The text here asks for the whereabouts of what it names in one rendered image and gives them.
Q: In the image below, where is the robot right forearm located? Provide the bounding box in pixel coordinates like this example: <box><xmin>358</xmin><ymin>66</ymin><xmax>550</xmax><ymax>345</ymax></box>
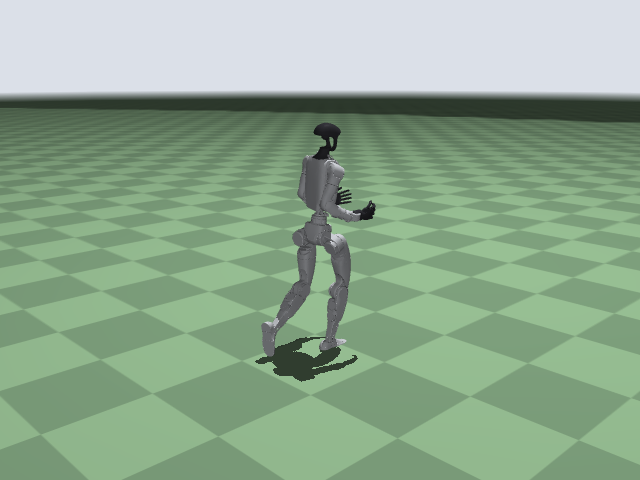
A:
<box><xmin>325</xmin><ymin>201</ymin><xmax>361</xmax><ymax>222</ymax></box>

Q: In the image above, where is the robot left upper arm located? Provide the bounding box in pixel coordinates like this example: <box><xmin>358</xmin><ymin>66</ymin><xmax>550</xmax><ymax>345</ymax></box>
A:
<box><xmin>298</xmin><ymin>156</ymin><xmax>310</xmax><ymax>200</ymax></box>

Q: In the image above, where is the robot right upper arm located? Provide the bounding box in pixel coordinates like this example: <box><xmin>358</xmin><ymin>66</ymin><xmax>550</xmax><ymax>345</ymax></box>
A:
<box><xmin>320</xmin><ymin>162</ymin><xmax>345</xmax><ymax>212</ymax></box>

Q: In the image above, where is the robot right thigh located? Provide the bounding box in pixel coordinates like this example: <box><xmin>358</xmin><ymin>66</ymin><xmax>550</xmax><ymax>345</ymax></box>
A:
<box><xmin>322</xmin><ymin>232</ymin><xmax>351</xmax><ymax>299</ymax></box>

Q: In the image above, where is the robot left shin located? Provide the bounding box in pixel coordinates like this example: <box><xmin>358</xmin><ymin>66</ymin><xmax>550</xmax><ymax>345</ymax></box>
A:
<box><xmin>272</xmin><ymin>282</ymin><xmax>307</xmax><ymax>335</ymax></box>

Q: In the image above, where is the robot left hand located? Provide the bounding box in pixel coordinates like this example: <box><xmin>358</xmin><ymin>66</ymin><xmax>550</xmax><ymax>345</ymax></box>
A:
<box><xmin>335</xmin><ymin>187</ymin><xmax>352</xmax><ymax>205</ymax></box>

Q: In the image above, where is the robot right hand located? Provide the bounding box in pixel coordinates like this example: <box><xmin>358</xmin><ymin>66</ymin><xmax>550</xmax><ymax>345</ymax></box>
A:
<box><xmin>353</xmin><ymin>200</ymin><xmax>376</xmax><ymax>221</ymax></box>

